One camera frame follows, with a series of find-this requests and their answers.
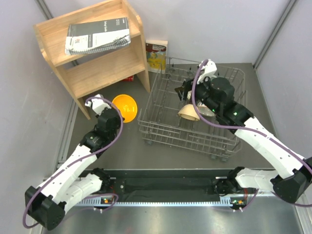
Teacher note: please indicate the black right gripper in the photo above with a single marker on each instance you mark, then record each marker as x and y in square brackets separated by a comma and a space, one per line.
[182, 91]

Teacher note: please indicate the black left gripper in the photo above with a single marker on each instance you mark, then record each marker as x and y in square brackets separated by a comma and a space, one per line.
[119, 120]

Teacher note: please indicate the beige bird-pattern bowl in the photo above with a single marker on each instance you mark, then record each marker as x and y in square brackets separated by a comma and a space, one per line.
[188, 112]

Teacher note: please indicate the yellow plastic bowl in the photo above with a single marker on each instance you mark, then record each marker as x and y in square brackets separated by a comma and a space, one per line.
[127, 106]

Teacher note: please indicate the black-white striped bowl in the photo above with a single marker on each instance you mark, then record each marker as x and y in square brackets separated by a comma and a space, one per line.
[204, 110]

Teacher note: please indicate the grey wire dish rack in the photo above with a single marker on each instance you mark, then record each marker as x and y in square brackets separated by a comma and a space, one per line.
[160, 121]

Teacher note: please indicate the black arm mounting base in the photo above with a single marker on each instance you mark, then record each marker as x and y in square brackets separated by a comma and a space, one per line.
[166, 185]

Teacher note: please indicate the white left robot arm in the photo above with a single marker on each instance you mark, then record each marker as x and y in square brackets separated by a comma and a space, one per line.
[49, 202]

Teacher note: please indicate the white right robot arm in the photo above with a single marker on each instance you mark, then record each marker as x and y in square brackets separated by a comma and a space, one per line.
[292, 173]

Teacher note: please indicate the small red object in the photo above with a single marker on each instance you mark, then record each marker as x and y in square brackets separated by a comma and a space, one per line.
[129, 79]

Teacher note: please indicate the colourful paperback book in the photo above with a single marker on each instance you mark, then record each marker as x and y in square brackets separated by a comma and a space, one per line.
[156, 52]

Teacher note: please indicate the wooden two-tier shelf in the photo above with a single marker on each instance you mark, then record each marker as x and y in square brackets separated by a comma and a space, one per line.
[100, 72]

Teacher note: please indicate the grey spiral-bound manual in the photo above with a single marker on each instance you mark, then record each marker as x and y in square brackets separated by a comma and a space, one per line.
[97, 36]

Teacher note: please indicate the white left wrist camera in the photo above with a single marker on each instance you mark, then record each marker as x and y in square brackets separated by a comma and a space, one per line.
[97, 104]

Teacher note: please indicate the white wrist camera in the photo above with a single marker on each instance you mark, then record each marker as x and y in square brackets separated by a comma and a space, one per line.
[97, 104]
[206, 69]

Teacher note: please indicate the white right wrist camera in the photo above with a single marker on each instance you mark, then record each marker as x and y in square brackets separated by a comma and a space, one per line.
[206, 69]

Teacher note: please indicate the aluminium rail with cable duct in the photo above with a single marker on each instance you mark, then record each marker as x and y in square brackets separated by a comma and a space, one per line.
[103, 200]

